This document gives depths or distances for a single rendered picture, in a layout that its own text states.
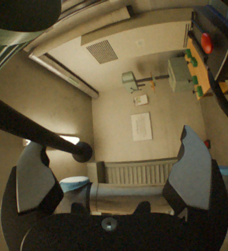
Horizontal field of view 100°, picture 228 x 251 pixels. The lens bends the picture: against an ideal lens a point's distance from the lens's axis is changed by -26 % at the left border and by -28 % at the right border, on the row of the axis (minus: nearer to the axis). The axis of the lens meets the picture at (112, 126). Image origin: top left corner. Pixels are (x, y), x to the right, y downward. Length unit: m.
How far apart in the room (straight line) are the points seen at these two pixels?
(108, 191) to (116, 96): 2.98
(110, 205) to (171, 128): 2.65
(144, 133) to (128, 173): 0.97
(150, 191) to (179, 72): 2.01
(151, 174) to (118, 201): 2.57
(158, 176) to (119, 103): 1.93
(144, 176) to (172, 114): 1.50
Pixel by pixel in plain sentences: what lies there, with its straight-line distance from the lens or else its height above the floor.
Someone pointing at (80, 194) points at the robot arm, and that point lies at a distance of 0.46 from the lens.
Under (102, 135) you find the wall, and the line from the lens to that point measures 3.24.
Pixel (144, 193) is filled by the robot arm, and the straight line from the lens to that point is 0.45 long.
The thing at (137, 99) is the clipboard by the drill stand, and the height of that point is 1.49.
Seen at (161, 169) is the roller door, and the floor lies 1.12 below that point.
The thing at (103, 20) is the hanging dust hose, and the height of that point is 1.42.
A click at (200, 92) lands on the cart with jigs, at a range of 1.57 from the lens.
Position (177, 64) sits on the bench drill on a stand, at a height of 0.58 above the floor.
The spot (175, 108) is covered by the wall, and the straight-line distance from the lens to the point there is 3.06.
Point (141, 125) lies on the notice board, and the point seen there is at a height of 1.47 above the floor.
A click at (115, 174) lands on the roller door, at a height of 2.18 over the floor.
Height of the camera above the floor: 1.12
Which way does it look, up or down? 20 degrees up
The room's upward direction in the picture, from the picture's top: 98 degrees counter-clockwise
